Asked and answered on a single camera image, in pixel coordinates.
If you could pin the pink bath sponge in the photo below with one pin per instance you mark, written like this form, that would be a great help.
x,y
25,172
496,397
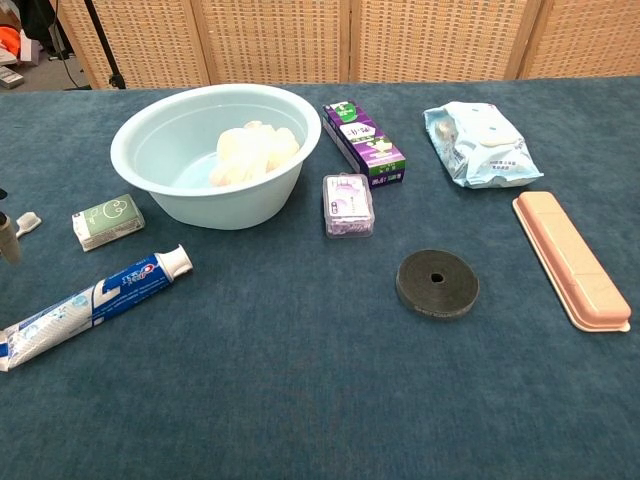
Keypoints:
x,y
250,150

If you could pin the pink toothbrush case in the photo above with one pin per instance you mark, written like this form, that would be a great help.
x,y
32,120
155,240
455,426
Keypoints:
x,y
570,255

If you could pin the wicker folding screen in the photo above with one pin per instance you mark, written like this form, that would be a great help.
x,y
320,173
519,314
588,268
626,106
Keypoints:
x,y
280,40

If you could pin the green white soap box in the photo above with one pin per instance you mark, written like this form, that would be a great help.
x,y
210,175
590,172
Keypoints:
x,y
107,220

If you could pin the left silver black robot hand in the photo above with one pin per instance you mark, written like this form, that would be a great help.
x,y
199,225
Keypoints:
x,y
9,240

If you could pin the orange cloth item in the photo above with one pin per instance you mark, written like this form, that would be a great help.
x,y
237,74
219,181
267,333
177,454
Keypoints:
x,y
9,40

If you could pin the light blue plastic basin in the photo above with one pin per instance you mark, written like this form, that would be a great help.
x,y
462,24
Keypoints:
x,y
165,145

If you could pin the dark blue table mat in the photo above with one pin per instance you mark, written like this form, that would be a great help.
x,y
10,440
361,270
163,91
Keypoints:
x,y
300,390

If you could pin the black tape roll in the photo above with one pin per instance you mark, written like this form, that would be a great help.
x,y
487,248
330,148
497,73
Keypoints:
x,y
452,295

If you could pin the clear purple floss pick box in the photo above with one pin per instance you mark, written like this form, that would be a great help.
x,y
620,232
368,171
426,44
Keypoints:
x,y
349,205

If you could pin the blue white toothpaste tube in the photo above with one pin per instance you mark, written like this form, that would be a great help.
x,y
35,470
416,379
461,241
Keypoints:
x,y
100,300

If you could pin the purple white carton box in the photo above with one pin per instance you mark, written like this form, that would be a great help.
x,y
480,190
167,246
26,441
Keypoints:
x,y
370,145

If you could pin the black tripod stand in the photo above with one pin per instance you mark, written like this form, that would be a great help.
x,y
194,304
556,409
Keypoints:
x,y
102,45

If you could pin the light blue wet wipes pack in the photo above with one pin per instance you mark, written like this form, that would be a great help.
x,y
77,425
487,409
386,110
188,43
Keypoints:
x,y
480,145

